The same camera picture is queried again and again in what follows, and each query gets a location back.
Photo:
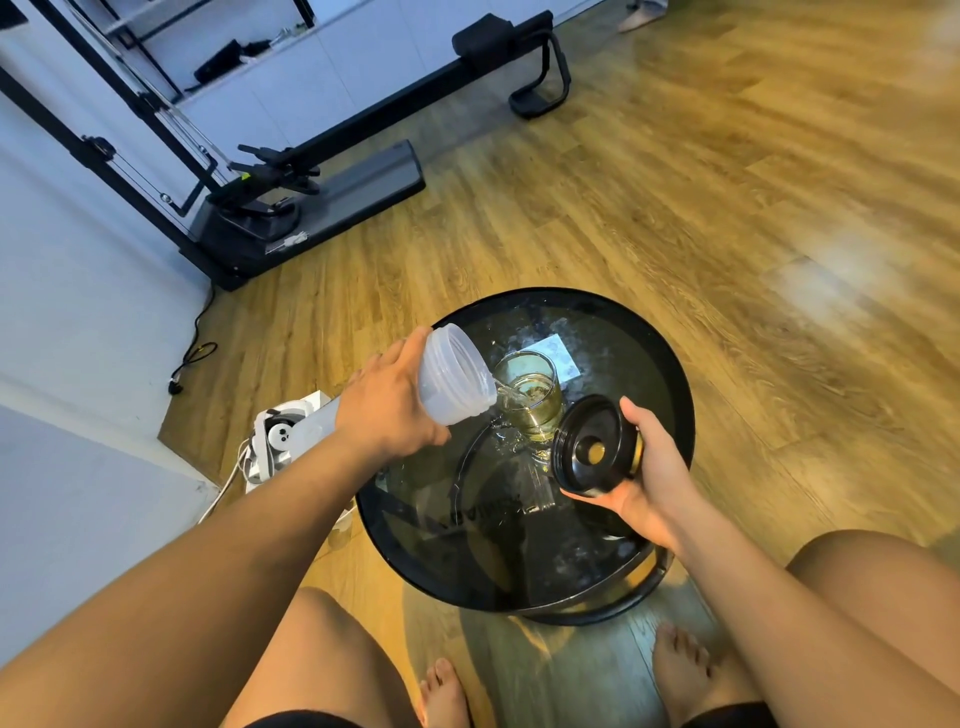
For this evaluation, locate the person's left hand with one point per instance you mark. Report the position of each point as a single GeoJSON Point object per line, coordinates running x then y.
{"type": "Point", "coordinates": [390, 412]}

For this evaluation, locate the person's right hand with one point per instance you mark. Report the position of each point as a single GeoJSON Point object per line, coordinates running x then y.
{"type": "Point", "coordinates": [660, 487]}

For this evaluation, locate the white shaker bottle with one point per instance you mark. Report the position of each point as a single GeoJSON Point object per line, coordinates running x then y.
{"type": "Point", "coordinates": [457, 375]}

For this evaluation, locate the black gold shaker lid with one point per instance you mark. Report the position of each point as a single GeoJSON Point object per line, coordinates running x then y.
{"type": "Point", "coordinates": [574, 439]}

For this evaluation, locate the clear footed glass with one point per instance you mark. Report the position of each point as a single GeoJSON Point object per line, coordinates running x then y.
{"type": "Point", "coordinates": [532, 405]}

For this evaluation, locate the person's left forearm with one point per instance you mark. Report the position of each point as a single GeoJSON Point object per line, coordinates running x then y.
{"type": "Point", "coordinates": [187, 585]}

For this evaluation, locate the person's right forearm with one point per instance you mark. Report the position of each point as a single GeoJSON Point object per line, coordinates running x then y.
{"type": "Point", "coordinates": [787, 622]}

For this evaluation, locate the person's right leg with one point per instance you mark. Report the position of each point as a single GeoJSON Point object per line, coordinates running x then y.
{"type": "Point", "coordinates": [885, 592]}

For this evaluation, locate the person's leg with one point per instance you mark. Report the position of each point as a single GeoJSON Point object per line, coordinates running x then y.
{"type": "Point", "coordinates": [885, 592]}
{"type": "Point", "coordinates": [322, 660]}

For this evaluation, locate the person's left leg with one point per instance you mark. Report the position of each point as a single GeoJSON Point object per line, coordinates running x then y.
{"type": "Point", "coordinates": [322, 660]}

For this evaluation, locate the white round controller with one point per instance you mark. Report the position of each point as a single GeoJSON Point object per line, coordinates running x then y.
{"type": "Point", "coordinates": [280, 436]}

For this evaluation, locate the white box with headset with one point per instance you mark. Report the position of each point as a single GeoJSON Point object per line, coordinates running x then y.
{"type": "Point", "coordinates": [259, 450]}

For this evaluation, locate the round black glass side table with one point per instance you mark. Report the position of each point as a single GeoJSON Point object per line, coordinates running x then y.
{"type": "Point", "coordinates": [480, 540]}

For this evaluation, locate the black rowing machine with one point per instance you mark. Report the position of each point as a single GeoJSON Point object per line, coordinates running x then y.
{"type": "Point", "coordinates": [360, 180]}

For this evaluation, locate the black shorts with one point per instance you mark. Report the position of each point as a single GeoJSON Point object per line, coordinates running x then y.
{"type": "Point", "coordinates": [735, 716]}

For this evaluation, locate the black pouch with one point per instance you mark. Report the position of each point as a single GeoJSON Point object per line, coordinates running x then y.
{"type": "Point", "coordinates": [221, 61]}

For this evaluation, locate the black wall screen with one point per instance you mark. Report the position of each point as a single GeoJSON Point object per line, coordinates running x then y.
{"type": "Point", "coordinates": [11, 11]}

